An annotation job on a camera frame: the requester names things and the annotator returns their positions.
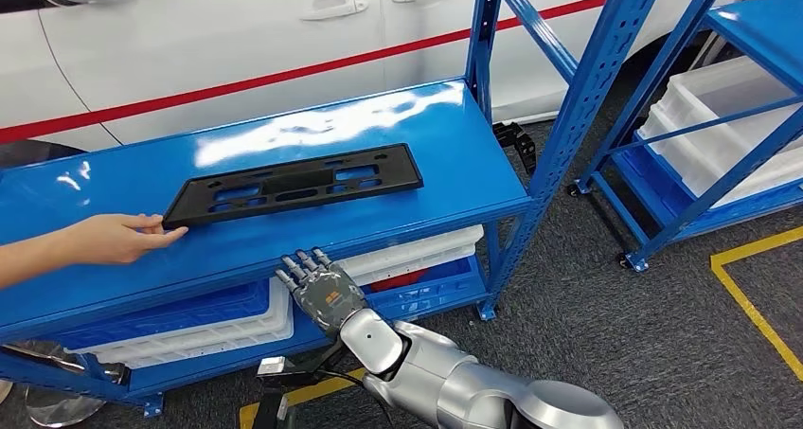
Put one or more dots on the person's hand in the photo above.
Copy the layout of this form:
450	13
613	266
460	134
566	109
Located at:
113	238

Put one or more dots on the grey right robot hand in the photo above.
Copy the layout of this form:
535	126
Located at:
326	294

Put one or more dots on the black plastic plate bracket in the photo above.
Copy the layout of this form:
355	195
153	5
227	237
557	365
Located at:
301	181

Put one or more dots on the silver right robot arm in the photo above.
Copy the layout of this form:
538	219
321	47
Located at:
451	382

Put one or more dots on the person's forearm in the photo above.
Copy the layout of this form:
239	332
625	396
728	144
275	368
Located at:
31	260

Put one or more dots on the blue metal shelf rack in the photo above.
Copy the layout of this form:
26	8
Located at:
125	188
765	37

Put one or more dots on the red plastic part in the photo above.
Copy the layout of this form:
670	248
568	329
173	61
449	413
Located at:
401	280

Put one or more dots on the shiny chrome metal part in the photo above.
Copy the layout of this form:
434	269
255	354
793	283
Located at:
56	407

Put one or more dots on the black plastic curved part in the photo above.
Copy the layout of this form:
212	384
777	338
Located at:
517	141

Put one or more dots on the white plastic crate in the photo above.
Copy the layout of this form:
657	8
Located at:
702	169
251	344
715	81
426	250

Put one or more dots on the blue plastic crate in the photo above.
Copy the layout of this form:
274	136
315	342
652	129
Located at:
433	294
188	313
633	169

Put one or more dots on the white car with red stripe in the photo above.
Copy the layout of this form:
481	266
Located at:
219	56

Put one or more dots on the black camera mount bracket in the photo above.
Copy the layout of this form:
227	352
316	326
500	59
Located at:
314	366

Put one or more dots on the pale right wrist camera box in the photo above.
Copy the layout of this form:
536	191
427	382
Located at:
271	366

